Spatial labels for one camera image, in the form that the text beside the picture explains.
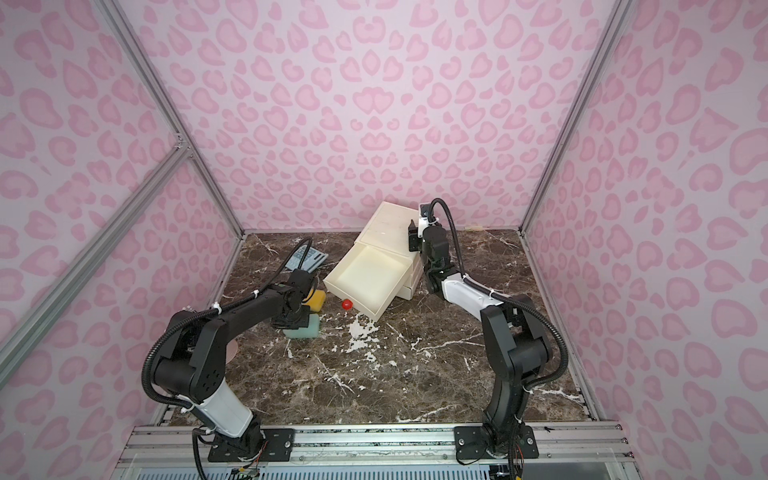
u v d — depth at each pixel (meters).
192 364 0.46
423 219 0.77
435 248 0.68
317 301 0.95
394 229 0.90
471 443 0.73
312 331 0.90
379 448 0.75
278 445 0.73
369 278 0.89
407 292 0.94
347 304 0.80
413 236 0.81
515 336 0.49
